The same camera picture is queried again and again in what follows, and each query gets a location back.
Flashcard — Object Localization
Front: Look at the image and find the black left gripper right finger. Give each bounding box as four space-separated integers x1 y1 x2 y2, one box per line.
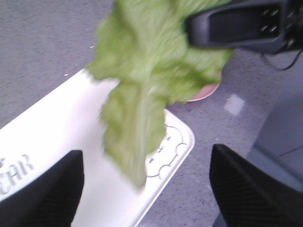
209 144 303 227

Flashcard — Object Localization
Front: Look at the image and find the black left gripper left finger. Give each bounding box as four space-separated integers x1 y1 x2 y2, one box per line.
0 150 84 227

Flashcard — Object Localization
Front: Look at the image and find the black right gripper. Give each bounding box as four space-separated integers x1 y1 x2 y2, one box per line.
186 0 286 53

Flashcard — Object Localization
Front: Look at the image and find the cream bear serving tray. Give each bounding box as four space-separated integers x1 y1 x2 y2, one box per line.
0 70 195 227

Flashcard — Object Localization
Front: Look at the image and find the pink round plate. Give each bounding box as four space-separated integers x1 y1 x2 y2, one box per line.
187 83 220 102

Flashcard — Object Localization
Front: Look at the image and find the green lettuce leaf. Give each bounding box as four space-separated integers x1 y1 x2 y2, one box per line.
88 0 233 188

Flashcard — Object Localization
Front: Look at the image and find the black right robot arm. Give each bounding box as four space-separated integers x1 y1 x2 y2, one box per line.
186 0 303 54

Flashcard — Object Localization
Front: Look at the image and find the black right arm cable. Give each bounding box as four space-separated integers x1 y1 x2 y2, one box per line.
260 48 303 71

